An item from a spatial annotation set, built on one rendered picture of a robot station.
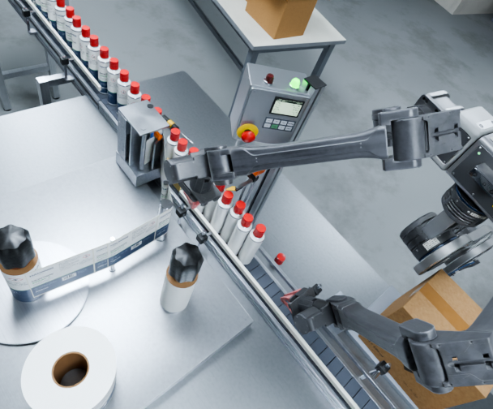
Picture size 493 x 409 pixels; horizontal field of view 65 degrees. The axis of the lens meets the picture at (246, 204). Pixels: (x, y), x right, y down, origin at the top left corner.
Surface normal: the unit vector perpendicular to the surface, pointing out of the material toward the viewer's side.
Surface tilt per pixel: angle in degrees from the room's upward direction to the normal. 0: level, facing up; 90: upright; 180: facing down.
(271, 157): 62
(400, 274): 0
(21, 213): 0
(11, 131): 0
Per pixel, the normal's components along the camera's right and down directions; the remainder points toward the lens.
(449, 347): -0.42, 0.11
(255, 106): 0.09, 0.81
